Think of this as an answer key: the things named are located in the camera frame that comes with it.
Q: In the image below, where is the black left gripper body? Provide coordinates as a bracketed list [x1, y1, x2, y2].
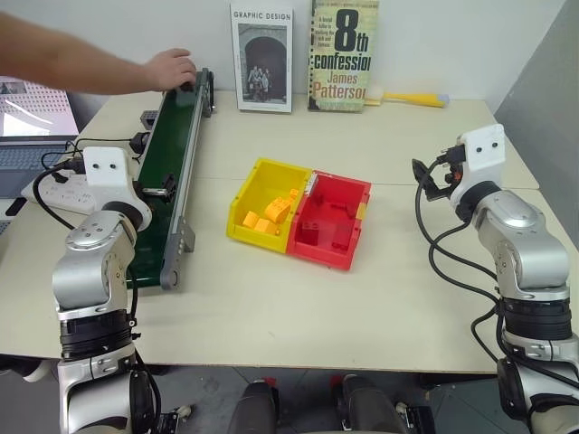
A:
[133, 178, 166, 205]

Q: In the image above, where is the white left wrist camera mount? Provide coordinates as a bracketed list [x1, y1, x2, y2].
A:
[82, 146, 153, 232]

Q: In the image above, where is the Graphic Design book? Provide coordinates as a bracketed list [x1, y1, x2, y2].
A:
[229, 3, 294, 113]

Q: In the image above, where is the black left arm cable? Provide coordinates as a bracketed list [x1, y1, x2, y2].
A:
[32, 152, 88, 232]

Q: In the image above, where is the yellow handled dish brush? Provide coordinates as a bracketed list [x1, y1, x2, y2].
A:
[364, 87, 451, 109]

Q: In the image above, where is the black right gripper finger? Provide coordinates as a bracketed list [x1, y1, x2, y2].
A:
[411, 156, 430, 184]
[424, 181, 449, 203]

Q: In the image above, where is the green conveyor belt grey frame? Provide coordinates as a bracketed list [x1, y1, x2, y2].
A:
[124, 67, 217, 293]

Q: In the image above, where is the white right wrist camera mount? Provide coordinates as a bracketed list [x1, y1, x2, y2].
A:
[449, 123, 507, 210]

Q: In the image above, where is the yellow plastic bin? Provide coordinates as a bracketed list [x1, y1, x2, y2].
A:
[225, 156, 313, 253]

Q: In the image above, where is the person's bare hand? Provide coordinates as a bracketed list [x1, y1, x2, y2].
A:
[143, 48, 198, 94]

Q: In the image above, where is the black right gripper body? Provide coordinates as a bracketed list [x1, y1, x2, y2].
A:
[433, 144, 468, 200]

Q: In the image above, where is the dark rounded shape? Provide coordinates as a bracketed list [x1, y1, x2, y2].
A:
[224, 378, 280, 434]
[339, 373, 409, 434]

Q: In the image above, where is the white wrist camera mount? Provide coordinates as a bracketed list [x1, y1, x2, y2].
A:
[82, 146, 153, 232]
[449, 123, 507, 210]

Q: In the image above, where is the thin black power cable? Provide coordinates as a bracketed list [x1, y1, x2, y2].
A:
[41, 137, 142, 169]

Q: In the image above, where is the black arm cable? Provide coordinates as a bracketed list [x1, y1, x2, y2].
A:
[32, 152, 88, 232]
[413, 156, 579, 381]

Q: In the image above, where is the red plastic bin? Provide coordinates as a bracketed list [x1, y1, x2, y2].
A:
[286, 169, 373, 272]

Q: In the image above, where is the white power strip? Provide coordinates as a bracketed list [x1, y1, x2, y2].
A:
[20, 172, 97, 213]

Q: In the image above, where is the grey laptop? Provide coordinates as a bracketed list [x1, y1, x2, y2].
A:
[0, 75, 81, 200]

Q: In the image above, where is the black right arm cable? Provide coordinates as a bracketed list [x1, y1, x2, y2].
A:
[413, 156, 579, 381]

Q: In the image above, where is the large orange-yellow toy block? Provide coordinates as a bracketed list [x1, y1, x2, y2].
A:
[265, 196, 293, 225]

